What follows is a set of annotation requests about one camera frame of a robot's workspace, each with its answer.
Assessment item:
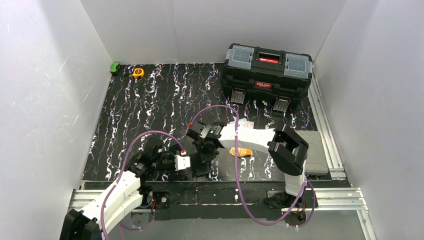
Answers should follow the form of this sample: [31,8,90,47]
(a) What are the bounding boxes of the orange object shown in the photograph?
[229,147,253,158]

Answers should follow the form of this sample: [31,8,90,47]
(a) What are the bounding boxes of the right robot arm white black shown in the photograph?
[186,121,309,197]

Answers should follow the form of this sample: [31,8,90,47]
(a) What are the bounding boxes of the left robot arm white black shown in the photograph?
[59,142,185,240]

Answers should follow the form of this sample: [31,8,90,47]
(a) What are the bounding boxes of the white card on table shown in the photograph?
[229,118,254,130]

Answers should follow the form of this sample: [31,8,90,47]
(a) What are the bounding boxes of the yellow tape measure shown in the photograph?
[132,67,145,79]

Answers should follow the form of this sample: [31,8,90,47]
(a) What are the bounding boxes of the green small object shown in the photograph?
[109,62,121,75]

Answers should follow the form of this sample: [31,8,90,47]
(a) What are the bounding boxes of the grey foam pad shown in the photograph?
[296,130,329,176]

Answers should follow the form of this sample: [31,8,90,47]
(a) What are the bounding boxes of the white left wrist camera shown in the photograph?
[174,154,191,171]

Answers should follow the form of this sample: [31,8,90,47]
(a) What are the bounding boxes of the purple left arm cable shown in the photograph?
[100,130,186,240]

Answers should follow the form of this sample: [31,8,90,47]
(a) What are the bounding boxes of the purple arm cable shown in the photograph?
[188,104,317,229]
[100,130,186,240]

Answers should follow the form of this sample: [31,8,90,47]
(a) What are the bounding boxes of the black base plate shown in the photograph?
[120,180,307,222]

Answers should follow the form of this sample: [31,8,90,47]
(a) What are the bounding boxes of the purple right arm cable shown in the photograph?
[188,104,317,229]

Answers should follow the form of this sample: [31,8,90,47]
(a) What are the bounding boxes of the black toolbox with red handle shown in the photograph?
[220,43,313,113]

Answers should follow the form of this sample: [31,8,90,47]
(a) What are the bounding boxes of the aluminium frame rail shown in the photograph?
[308,76,345,172]

